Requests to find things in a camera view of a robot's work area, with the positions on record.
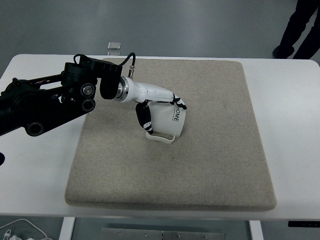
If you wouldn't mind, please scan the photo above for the white cable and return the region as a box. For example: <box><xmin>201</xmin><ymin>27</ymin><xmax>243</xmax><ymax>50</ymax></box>
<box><xmin>0</xmin><ymin>218</ymin><xmax>49</xmax><ymax>240</ymax></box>

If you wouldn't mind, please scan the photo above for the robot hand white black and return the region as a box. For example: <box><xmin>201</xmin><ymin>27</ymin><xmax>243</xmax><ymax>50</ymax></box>
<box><xmin>123</xmin><ymin>76</ymin><xmax>188</xmax><ymax>136</ymax></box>

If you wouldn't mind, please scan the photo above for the grey metal plate with screws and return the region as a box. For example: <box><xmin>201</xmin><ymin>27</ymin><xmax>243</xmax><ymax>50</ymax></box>
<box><xmin>100</xmin><ymin>227</ymin><xmax>226</xmax><ymax>240</ymax></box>

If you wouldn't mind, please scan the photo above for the white cup with HOME print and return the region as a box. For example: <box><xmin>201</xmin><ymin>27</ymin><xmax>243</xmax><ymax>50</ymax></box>
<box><xmin>145</xmin><ymin>101</ymin><xmax>187</xmax><ymax>145</ymax></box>

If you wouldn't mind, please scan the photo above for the white power adapter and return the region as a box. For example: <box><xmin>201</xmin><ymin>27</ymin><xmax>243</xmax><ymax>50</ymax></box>
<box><xmin>0</xmin><ymin>229</ymin><xmax>35</xmax><ymax>240</ymax></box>

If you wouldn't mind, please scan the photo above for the white table leg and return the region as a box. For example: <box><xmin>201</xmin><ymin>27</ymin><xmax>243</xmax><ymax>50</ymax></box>
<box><xmin>59</xmin><ymin>216</ymin><xmax>76</xmax><ymax>240</ymax></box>
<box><xmin>248</xmin><ymin>219</ymin><xmax>264</xmax><ymax>240</ymax></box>

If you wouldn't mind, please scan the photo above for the person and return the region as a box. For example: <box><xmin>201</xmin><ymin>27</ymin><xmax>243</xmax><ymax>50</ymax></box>
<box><xmin>272</xmin><ymin>0</ymin><xmax>320</xmax><ymax>60</ymax></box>

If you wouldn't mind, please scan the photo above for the beige fabric mat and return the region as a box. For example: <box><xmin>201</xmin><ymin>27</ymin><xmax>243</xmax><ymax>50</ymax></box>
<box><xmin>64</xmin><ymin>57</ymin><xmax>278</xmax><ymax>211</ymax></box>

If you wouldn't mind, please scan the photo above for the black table control panel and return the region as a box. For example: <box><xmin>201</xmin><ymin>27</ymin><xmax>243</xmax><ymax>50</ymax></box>
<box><xmin>287</xmin><ymin>220</ymin><xmax>320</xmax><ymax>228</ymax></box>

